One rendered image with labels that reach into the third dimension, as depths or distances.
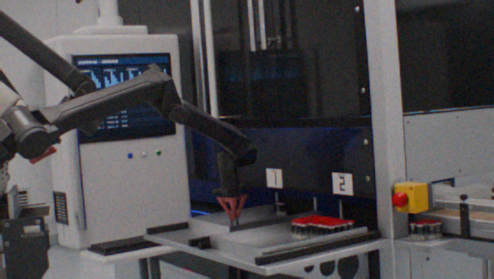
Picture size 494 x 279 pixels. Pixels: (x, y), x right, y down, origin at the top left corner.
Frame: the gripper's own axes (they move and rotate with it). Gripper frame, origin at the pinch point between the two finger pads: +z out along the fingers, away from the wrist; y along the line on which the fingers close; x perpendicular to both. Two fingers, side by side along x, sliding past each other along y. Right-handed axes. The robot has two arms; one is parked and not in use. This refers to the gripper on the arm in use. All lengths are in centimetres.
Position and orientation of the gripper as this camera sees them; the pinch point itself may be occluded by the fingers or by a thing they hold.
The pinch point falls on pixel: (234, 216)
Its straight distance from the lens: 212.5
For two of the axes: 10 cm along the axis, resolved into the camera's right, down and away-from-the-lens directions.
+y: 6.7, -1.3, 7.3
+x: -7.3, 0.3, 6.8
